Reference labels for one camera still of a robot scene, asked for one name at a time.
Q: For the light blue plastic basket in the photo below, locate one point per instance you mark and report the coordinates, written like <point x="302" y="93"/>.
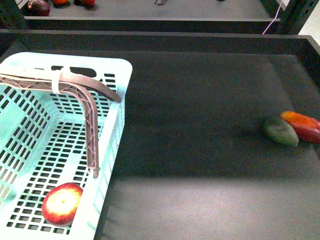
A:
<point x="42" y="145"/>

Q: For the black display tray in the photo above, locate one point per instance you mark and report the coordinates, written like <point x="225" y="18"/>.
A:
<point x="189" y="16"/>
<point x="192" y="162"/>

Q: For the red yellow apple on shelf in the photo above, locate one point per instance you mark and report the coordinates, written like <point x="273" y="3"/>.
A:
<point x="86" y="3"/>

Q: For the red orange mango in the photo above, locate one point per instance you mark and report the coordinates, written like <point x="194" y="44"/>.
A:
<point x="306" y="128"/>

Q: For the dark red apple front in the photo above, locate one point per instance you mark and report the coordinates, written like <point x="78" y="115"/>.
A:
<point x="38" y="8"/>

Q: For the black perforated post right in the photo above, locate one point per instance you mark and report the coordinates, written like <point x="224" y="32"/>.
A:
<point x="295" y="16"/>

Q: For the orange red tomato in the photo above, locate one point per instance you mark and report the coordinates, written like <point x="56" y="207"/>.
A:
<point x="60" y="3"/>

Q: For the lower black display tray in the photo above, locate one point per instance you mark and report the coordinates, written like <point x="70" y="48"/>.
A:
<point x="192" y="162"/>

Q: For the white zip tie right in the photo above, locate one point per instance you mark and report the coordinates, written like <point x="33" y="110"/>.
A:
<point x="55" y="81"/>

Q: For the red yellow apple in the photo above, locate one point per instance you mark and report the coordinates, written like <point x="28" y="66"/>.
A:
<point x="60" y="205"/>
<point x="86" y="3"/>

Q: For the green mango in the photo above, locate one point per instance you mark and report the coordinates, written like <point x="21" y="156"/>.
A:
<point x="279" y="131"/>

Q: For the upper black display tray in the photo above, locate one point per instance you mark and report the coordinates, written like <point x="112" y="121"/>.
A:
<point x="189" y="16"/>

